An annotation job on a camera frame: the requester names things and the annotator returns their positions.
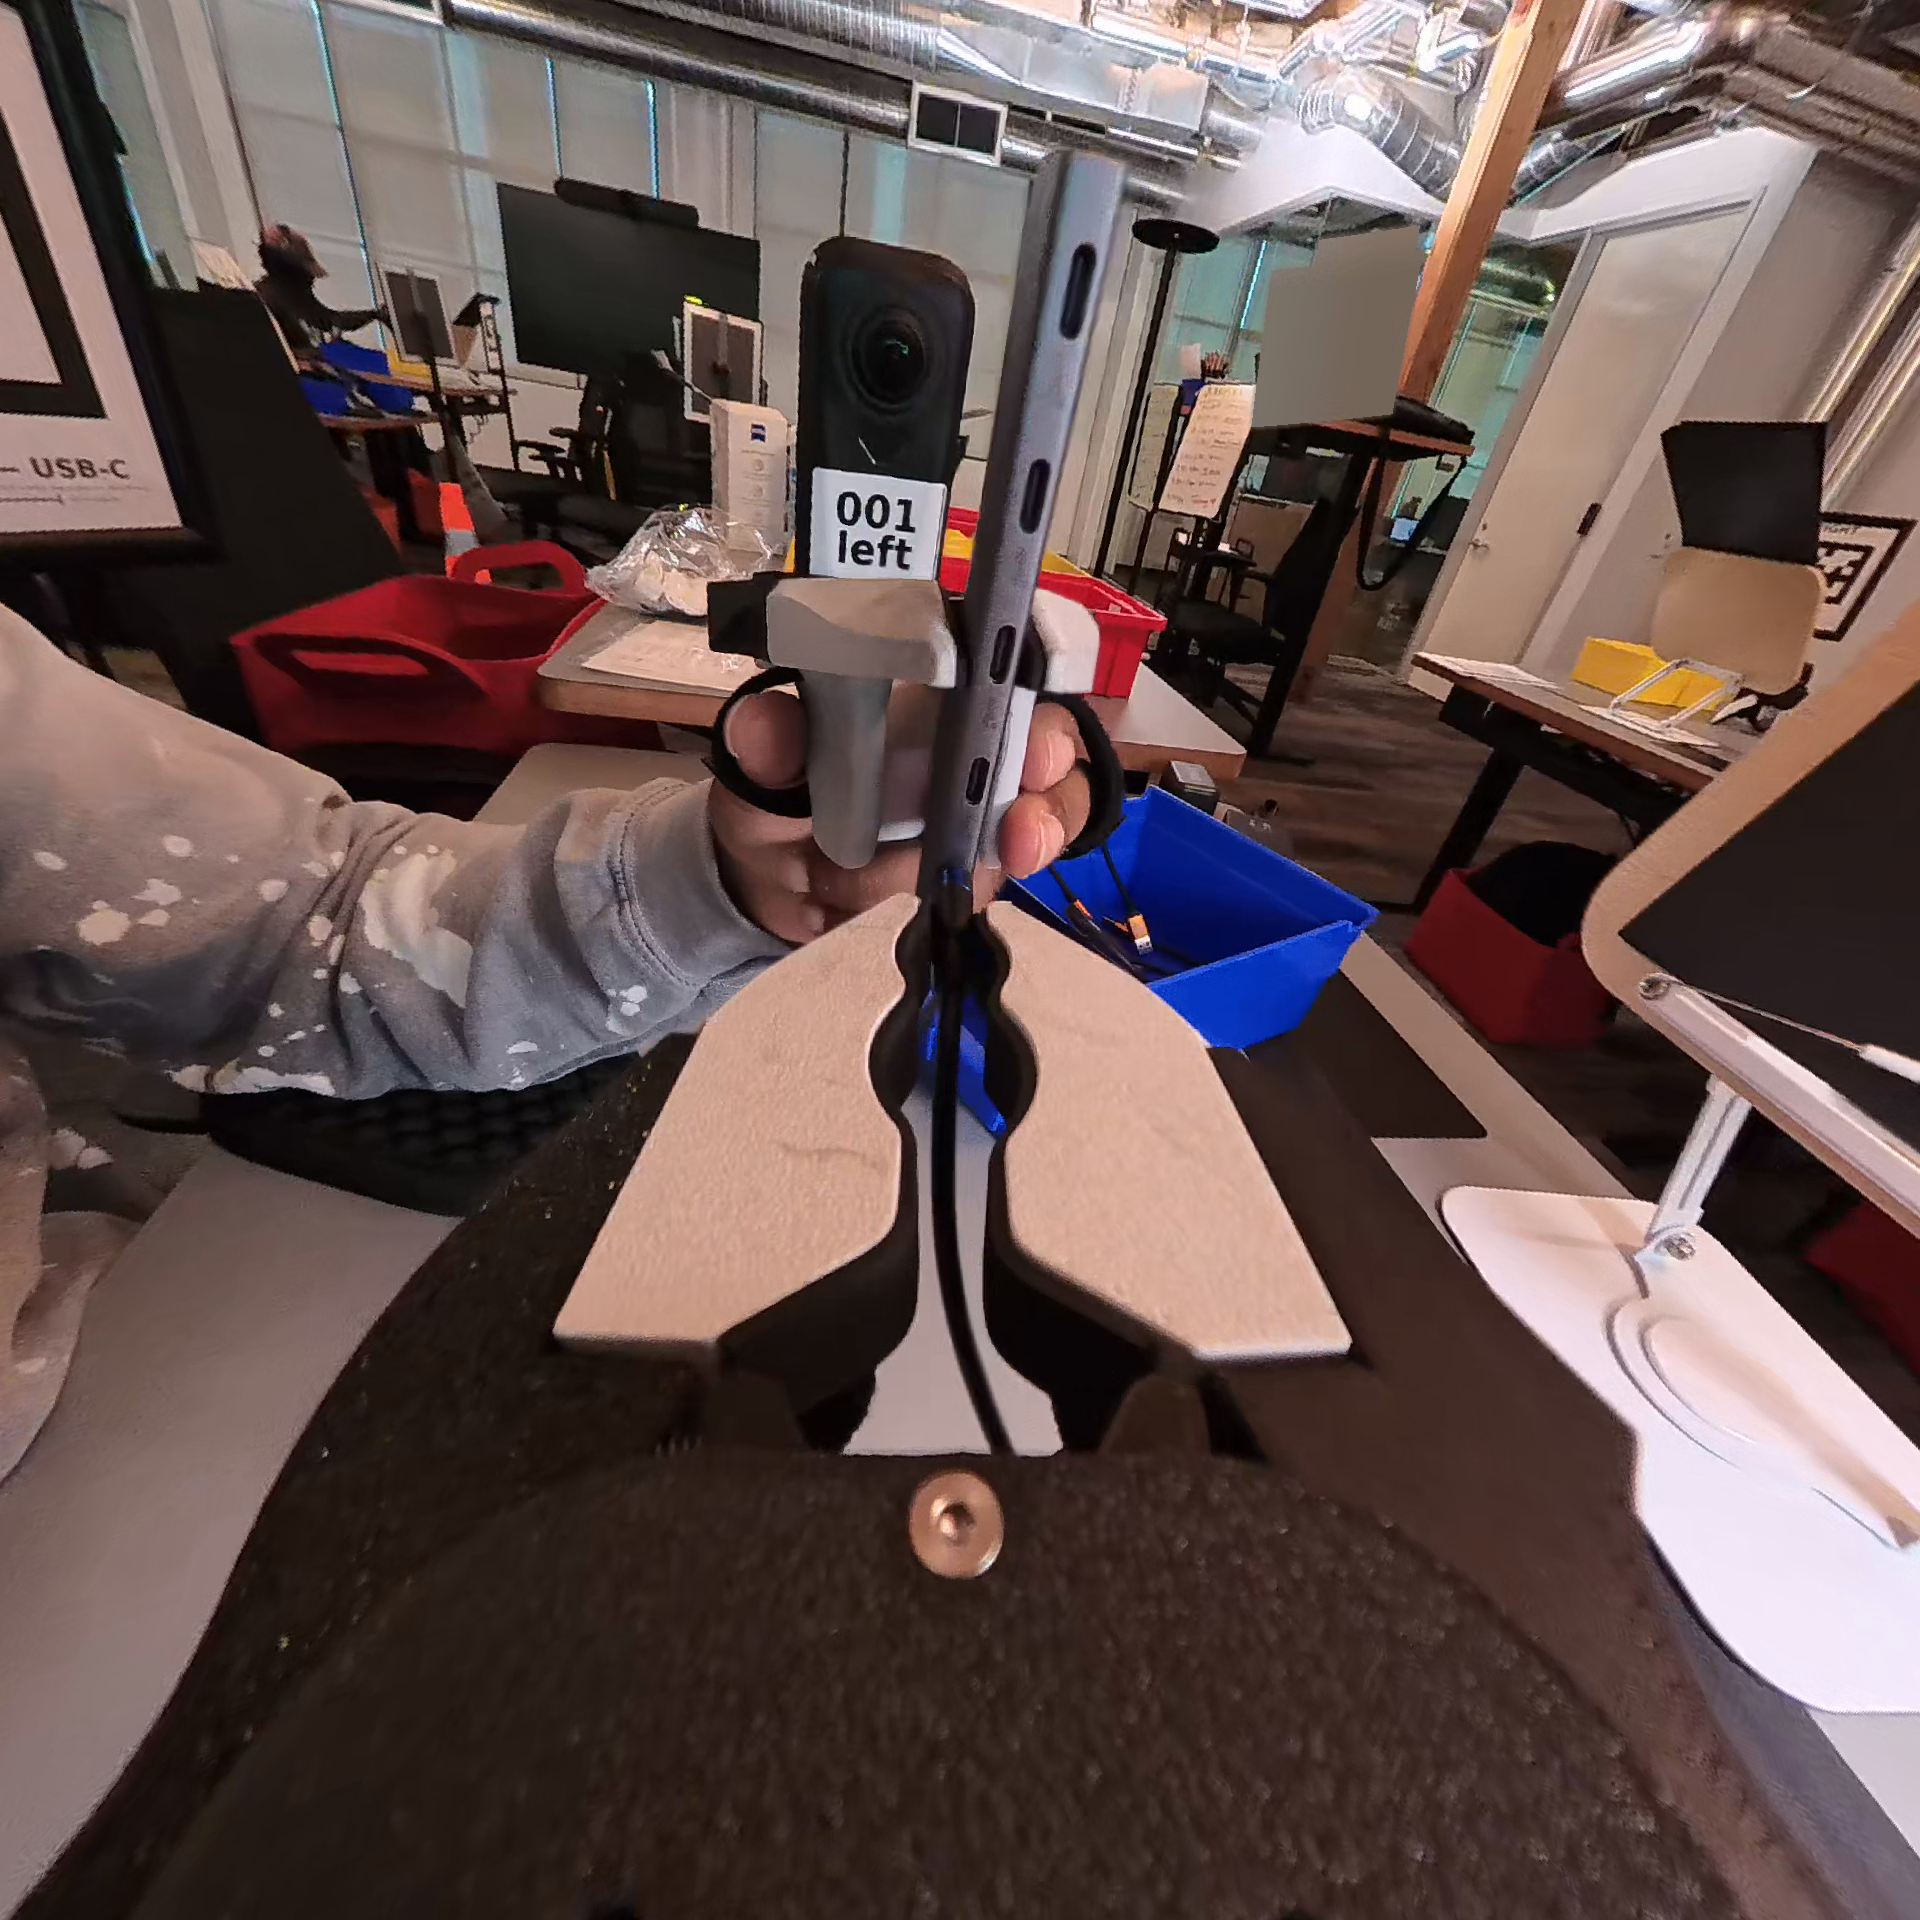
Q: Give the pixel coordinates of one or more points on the silver ventilation duct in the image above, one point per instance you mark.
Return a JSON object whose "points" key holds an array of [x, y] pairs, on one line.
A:
{"points": [[845, 89]]}

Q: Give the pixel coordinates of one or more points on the black framed white poster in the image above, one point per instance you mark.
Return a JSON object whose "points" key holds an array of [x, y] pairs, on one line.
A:
{"points": [[146, 303]]}

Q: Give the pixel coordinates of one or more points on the black office chair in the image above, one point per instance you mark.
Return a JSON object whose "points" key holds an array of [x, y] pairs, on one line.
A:
{"points": [[1223, 632], [642, 439]]}

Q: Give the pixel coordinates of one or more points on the black floor lamp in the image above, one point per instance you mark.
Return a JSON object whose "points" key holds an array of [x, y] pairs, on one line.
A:
{"points": [[1179, 240]]}

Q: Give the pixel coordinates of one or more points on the small yellow bin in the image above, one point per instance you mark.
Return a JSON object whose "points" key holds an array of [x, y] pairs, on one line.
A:
{"points": [[1609, 658]]}

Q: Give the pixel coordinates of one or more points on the white vent grille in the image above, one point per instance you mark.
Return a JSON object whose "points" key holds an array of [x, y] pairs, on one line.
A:
{"points": [[955, 126]]}

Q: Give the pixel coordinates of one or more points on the white paper sheet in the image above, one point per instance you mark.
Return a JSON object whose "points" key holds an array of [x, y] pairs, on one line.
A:
{"points": [[642, 655]]}

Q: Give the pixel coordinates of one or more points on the yellow plastic bin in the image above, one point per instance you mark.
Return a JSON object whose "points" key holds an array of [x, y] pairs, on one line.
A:
{"points": [[1083, 578]]}

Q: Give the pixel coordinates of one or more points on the black legged wooden desk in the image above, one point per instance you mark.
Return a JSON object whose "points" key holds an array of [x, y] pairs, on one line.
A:
{"points": [[1520, 695]]}

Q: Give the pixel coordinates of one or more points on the person's left hand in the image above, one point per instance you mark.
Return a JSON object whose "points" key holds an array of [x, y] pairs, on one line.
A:
{"points": [[765, 870]]}

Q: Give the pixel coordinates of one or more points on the white tablet stand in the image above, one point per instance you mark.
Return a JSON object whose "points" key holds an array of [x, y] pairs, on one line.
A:
{"points": [[1575, 1288]]}

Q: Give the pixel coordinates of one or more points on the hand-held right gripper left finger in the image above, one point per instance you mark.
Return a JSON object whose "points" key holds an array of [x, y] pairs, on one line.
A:
{"points": [[751, 1154]]}

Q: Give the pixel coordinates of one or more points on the grey usb hub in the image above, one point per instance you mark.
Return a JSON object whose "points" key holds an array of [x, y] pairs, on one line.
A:
{"points": [[1046, 375]]}

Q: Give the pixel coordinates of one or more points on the white carton box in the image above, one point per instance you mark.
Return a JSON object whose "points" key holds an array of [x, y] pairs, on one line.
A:
{"points": [[751, 466]]}

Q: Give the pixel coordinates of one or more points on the grey monitor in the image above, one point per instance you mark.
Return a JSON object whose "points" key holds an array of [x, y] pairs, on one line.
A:
{"points": [[1336, 331]]}

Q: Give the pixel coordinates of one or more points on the large black screen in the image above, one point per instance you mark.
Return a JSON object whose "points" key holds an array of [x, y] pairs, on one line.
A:
{"points": [[633, 283]]}

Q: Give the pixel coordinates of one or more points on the black white marker poster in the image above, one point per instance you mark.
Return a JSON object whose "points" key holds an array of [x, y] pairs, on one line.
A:
{"points": [[1871, 578]]}

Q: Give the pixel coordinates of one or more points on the blue plastic bin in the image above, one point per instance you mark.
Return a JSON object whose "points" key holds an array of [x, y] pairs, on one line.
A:
{"points": [[1248, 932]]}

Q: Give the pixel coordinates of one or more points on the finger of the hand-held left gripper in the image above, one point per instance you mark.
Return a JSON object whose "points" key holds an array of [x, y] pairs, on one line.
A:
{"points": [[852, 632], [1073, 642]]}

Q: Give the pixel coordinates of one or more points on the wooden pillar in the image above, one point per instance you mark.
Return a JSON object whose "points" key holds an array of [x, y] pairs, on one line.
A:
{"points": [[1486, 194]]}

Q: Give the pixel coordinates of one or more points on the person's left forearm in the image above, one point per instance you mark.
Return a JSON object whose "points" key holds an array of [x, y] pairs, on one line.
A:
{"points": [[301, 903]]}

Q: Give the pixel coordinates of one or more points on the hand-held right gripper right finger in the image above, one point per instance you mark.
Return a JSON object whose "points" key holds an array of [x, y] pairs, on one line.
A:
{"points": [[1154, 1180]]}

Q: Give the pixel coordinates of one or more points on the red plastic bin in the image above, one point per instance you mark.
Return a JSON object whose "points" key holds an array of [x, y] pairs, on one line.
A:
{"points": [[1118, 637], [1878, 1260]]}

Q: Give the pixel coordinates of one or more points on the clear plastic bag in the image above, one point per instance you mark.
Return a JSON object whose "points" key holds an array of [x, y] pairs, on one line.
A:
{"points": [[677, 574]]}

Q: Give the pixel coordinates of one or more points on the person's grey speckled sweatshirt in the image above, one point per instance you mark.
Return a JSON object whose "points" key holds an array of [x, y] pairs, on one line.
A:
{"points": [[44, 1315]]}

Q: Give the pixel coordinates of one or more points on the white flip chart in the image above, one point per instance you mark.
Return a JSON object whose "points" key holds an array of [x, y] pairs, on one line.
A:
{"points": [[1217, 446]]}

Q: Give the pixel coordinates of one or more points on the plywood board on stand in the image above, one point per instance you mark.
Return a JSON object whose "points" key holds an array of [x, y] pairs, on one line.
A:
{"points": [[1738, 611]]}

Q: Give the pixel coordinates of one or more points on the black textured pad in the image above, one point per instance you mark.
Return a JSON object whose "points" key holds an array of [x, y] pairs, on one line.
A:
{"points": [[419, 1142]]}

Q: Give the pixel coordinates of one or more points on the white door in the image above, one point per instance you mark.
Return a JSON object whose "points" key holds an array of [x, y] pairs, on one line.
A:
{"points": [[1589, 417]]}

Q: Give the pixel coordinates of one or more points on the black standing desk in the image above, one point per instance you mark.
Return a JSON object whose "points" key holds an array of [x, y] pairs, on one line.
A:
{"points": [[1351, 439]]}

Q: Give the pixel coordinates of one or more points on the blue bins on table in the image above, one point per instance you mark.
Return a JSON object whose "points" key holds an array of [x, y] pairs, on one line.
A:
{"points": [[355, 368]]}

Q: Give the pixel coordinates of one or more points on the orange traffic cone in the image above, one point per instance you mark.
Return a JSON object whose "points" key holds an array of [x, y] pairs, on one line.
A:
{"points": [[463, 531]]}

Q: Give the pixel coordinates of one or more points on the red storage bin black contents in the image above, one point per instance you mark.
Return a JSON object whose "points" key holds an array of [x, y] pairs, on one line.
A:
{"points": [[1498, 975]]}

